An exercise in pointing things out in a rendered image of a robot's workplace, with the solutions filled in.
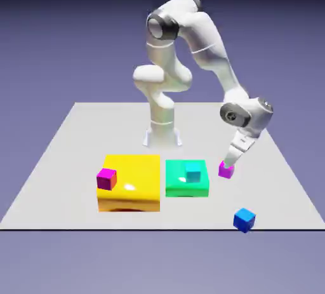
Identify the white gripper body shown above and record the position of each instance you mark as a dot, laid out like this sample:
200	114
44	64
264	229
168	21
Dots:
233	156

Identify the small violet cube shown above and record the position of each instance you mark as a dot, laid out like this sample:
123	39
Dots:
225	171

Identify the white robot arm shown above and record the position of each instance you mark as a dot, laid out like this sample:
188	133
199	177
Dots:
208	42

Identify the small cyan cube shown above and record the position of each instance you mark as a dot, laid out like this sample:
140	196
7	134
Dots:
192	172

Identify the small blue cube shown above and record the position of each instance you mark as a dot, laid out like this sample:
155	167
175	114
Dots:
243	219

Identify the small magenta cube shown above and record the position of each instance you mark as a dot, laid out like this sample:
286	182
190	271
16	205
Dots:
105	179

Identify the large green box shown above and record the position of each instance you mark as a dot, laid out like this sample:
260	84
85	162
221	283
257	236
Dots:
177	184

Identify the large yellow box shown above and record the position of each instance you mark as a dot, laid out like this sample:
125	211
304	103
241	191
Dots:
134	184

